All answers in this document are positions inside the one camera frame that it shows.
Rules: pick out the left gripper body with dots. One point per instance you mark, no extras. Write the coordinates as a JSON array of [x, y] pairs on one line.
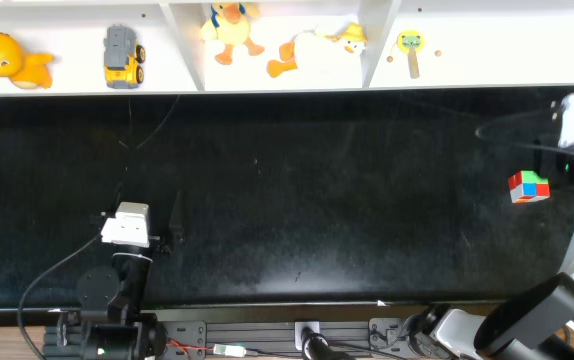
[[161, 244]]

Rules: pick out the yellow plush duck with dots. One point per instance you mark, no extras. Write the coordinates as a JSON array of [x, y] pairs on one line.
[[232, 30]]

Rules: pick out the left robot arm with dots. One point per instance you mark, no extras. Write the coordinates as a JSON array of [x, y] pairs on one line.
[[127, 285]]

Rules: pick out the white plush duck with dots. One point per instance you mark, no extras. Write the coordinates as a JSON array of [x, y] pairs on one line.
[[322, 52]]

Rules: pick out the many-coloured puzzle cube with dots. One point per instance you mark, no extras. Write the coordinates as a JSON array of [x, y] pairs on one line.
[[529, 189]]

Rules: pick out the green cat rattle drum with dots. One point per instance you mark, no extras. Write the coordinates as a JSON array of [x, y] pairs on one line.
[[411, 45]]

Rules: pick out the mounting rail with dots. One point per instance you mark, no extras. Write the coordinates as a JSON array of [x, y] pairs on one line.
[[267, 334]]

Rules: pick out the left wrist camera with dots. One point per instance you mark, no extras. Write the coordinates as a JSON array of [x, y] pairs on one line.
[[127, 225]]

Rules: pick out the white shelf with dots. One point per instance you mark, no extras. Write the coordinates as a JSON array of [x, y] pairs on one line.
[[492, 65]]

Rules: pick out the grey and yellow toy truck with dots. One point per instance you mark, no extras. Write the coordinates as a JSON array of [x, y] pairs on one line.
[[119, 55]]

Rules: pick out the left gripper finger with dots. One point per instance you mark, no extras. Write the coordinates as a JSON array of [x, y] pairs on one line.
[[118, 196], [177, 220]]

